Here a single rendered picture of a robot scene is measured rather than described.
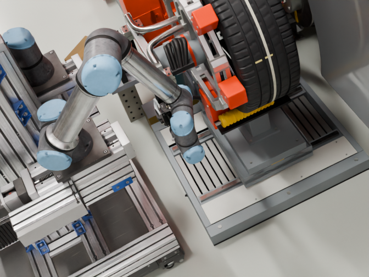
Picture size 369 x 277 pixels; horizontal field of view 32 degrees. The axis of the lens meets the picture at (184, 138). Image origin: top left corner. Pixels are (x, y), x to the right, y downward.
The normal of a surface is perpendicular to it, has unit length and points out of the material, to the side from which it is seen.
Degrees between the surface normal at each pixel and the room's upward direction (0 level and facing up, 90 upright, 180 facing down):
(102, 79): 84
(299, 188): 0
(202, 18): 35
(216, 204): 0
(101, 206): 0
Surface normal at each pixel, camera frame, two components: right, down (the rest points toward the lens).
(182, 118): -0.22, -0.63
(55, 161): -0.01, 0.83
